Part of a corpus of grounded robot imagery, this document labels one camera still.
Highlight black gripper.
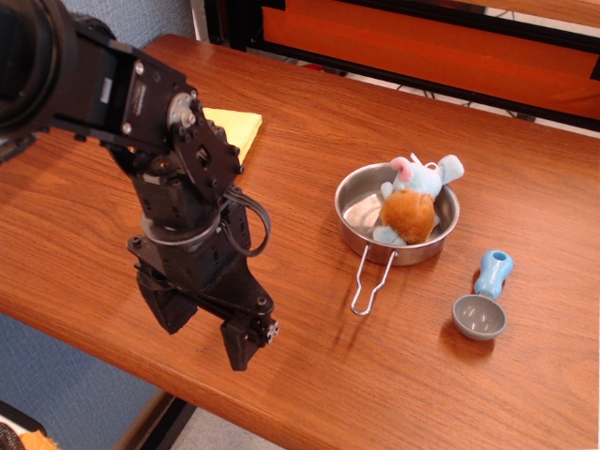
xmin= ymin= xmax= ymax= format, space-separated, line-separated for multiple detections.
xmin=127 ymin=201 xmax=278 ymax=371

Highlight blue and brown plush toy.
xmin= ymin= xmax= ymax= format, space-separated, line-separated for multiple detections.
xmin=373 ymin=155 xmax=465 ymax=246

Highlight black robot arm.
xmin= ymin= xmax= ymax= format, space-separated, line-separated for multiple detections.
xmin=1 ymin=1 xmax=278 ymax=371

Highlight folded yellow towel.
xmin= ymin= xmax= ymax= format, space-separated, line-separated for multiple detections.
xmin=203 ymin=108 xmax=263 ymax=164

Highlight stainless steel pan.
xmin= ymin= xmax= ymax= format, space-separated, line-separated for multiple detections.
xmin=335 ymin=155 xmax=465 ymax=316

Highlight orange fuzzy object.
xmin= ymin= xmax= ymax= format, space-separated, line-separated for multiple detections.
xmin=0 ymin=423 xmax=59 ymax=450

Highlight blue handled grey scoop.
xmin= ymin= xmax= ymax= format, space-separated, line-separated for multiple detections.
xmin=452 ymin=249 xmax=514 ymax=341

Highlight orange panel black frame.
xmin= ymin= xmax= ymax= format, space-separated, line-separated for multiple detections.
xmin=204 ymin=1 xmax=599 ymax=130

